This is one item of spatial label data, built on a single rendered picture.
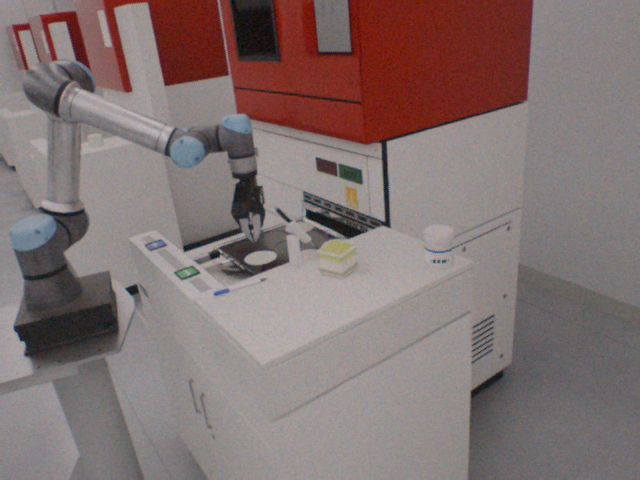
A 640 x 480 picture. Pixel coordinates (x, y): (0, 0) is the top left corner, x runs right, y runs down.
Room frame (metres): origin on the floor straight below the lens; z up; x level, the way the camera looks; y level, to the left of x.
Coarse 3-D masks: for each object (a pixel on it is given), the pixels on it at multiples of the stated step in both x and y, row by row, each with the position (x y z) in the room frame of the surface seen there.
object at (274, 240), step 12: (276, 228) 1.68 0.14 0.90; (324, 228) 1.63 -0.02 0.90; (240, 240) 1.60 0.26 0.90; (264, 240) 1.59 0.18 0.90; (276, 240) 1.58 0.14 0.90; (300, 240) 1.55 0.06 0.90; (312, 240) 1.54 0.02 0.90; (324, 240) 1.53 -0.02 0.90; (228, 252) 1.52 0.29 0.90; (240, 252) 1.51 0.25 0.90; (252, 252) 1.50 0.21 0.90; (276, 252) 1.48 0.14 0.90; (264, 264) 1.40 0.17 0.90; (276, 264) 1.40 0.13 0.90
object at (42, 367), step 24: (120, 288) 1.50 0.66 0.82; (0, 312) 1.42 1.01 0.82; (120, 312) 1.34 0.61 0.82; (0, 336) 1.28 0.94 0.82; (120, 336) 1.21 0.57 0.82; (0, 360) 1.15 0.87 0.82; (24, 360) 1.14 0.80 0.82; (48, 360) 1.13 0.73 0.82; (72, 360) 1.12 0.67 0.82; (0, 384) 1.06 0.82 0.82; (24, 384) 1.08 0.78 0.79
